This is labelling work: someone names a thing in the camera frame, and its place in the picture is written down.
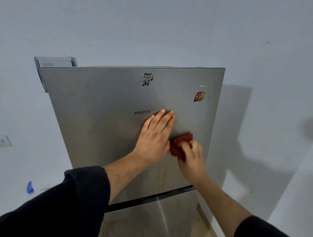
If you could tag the spray bottle blue nozzle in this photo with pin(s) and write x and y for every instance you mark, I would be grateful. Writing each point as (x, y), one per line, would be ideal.
(30, 188)

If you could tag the silver refrigerator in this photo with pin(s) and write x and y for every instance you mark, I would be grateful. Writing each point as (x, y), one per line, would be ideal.
(97, 110)

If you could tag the grey electrical panel box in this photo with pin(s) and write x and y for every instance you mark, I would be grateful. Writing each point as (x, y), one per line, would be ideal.
(56, 62)

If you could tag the white wall switch plate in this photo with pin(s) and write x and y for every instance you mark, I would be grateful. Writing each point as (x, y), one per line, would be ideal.
(5, 141)

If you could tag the person's right forearm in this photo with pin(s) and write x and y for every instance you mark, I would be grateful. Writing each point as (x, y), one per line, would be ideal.
(232, 214)

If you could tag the torn black sticker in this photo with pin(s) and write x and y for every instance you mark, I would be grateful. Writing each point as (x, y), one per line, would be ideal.
(148, 79)

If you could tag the person's right hand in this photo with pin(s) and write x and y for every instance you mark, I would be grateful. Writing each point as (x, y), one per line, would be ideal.
(194, 163)

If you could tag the red cloth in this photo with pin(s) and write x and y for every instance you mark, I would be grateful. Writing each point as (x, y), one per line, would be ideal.
(181, 140)

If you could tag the person's left forearm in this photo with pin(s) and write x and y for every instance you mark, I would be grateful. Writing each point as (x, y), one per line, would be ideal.
(61, 205)

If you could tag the person's left hand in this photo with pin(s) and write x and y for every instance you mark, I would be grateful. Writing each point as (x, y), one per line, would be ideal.
(154, 141)

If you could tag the red round sticker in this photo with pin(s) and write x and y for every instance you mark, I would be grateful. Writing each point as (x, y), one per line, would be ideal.
(199, 97)

